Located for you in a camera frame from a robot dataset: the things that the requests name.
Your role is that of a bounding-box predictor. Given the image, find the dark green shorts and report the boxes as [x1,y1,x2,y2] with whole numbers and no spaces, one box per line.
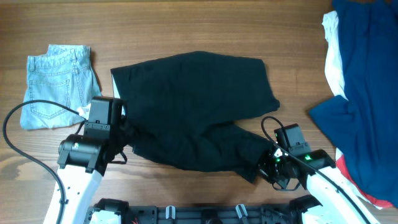
[111,51,280,182]

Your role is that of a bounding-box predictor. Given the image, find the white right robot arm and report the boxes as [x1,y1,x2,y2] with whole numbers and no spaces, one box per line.
[259,149,379,224]

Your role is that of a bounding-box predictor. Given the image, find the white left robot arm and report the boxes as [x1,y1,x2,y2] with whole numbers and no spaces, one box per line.
[44,117,127,223]

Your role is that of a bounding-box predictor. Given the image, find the red and white garment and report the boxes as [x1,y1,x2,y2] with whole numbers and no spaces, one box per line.
[335,147,394,210]

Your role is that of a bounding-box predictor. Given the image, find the blue garment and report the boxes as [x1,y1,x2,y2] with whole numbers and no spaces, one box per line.
[309,1,397,205]

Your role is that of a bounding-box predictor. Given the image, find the light blue folded jeans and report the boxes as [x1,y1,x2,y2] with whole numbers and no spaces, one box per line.
[20,45,101,130]

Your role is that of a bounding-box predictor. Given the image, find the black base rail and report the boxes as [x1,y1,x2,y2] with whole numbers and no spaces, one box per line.
[83,195,336,224]

